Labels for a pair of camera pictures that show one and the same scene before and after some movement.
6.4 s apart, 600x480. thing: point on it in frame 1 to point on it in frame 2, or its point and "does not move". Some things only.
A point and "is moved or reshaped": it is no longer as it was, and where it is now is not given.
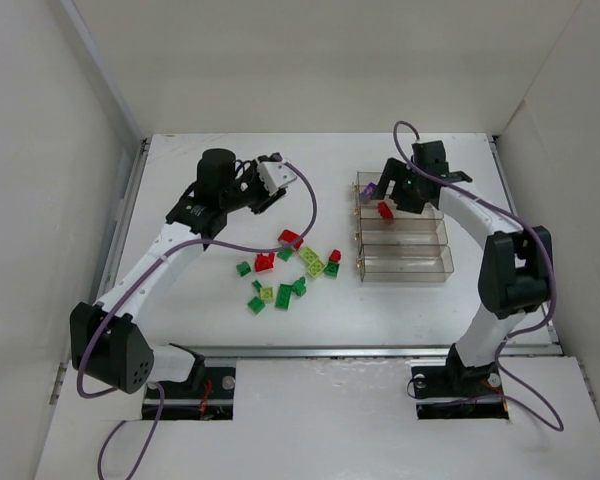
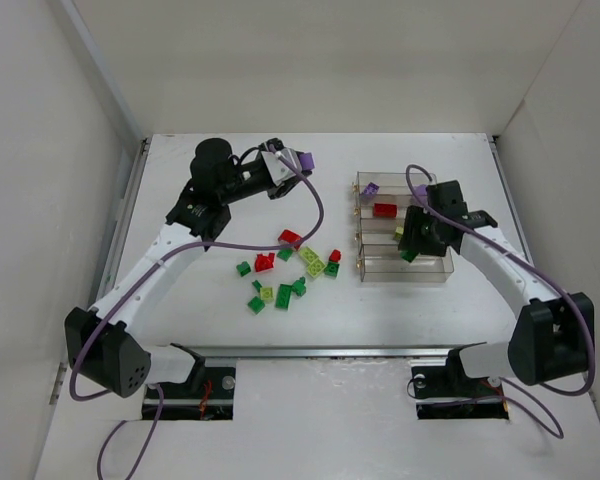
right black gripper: [397, 176] to [421, 240]
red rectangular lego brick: [384, 210] is moved or reshaped
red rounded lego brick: [289, 237] does not move
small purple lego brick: [369, 189] does not move
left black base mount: [213, 401] does not move
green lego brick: [285, 253] does not move
